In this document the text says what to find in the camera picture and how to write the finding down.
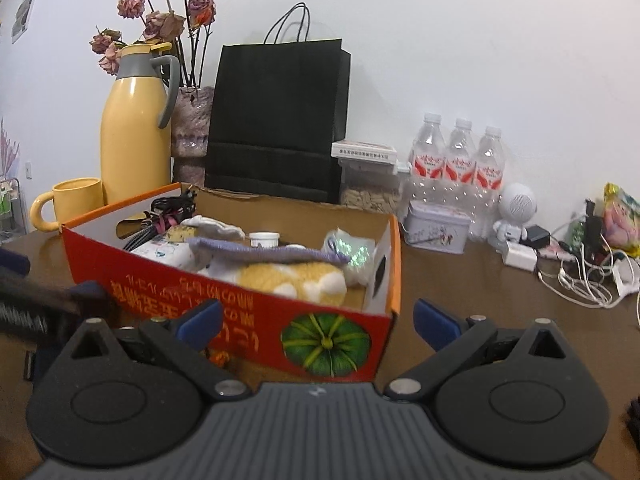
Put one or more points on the white charger plug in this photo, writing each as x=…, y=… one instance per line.
x=520, y=256

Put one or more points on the white wall socket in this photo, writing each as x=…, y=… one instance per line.
x=28, y=170

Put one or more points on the pink marbled vase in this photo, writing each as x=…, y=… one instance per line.
x=190, y=130

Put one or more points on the orange cardboard box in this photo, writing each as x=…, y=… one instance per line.
x=250, y=310

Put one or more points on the printed tin box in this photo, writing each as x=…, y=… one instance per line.
x=435, y=227

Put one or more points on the white tissue packet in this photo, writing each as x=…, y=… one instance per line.
x=162, y=252

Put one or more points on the black power adapter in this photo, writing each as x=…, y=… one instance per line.
x=537, y=237

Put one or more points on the yellow ceramic mug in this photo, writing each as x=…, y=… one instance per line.
x=77, y=205

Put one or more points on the yellow thermos jug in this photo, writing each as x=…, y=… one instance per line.
x=132, y=135

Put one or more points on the white robot toy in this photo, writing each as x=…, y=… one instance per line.
x=517, y=205

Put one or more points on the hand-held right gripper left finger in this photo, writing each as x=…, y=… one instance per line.
x=200, y=322

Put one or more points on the clear water bottle red label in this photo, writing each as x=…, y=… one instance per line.
x=460, y=165
x=489, y=170
x=427, y=160

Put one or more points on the purple wall sticker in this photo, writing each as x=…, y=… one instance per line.
x=7, y=150

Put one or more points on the framed wall picture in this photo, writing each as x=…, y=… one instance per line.
x=25, y=12

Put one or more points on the white shiny plastic wrapper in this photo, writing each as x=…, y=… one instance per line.
x=350, y=255

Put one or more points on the black paper bag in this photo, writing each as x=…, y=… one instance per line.
x=280, y=110

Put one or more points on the yellow pink snack packet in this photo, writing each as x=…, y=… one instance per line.
x=622, y=220

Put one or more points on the small white plastic jar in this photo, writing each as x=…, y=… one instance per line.
x=263, y=240

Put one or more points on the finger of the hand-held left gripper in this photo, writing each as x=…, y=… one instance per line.
x=87, y=294
x=12, y=261

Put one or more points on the dried rose bouquet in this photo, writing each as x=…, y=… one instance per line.
x=160, y=20

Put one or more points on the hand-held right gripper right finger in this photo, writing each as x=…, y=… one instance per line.
x=437, y=327

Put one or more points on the white flat box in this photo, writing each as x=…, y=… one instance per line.
x=364, y=149

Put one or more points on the purple knitted cloth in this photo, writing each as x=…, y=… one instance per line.
x=260, y=255

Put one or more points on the clear container of seeds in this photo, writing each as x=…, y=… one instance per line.
x=370, y=192

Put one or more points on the orange white plush toy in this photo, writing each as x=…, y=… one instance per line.
x=280, y=280

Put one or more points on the yellow sponge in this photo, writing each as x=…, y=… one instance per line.
x=182, y=234

